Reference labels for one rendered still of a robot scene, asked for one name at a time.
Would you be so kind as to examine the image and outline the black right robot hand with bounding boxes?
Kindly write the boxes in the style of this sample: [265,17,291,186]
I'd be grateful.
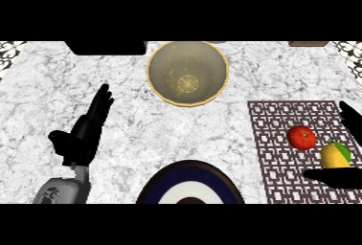
[302,100,362,190]

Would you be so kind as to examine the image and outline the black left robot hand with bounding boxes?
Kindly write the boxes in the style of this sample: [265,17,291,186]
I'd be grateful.
[48,82,116,167]

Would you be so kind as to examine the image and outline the red tomato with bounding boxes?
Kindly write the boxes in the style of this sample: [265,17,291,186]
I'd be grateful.
[286,124,318,151]

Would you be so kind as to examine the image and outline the brown white patterned placemat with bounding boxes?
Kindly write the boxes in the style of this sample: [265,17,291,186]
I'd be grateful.
[247,100,362,205]

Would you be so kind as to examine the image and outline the grey gold-rimmed bowl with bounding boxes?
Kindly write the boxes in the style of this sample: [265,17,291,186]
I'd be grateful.
[147,41,231,108]

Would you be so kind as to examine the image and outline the yellow mango with green leaf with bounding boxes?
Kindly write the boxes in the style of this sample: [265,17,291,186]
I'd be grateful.
[320,139,353,169]

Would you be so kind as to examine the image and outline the black white ornate tile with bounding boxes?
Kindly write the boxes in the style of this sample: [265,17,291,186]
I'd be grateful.
[0,41,28,80]
[331,41,362,85]

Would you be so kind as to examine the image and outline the brown wooden block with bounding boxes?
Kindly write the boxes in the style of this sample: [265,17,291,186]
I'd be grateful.
[287,41,331,48]

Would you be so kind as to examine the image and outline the black appliance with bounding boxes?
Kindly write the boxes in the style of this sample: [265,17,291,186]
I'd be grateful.
[64,41,148,56]

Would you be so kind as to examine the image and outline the blue white round plate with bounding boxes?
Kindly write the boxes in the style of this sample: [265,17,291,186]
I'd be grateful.
[136,159,247,205]

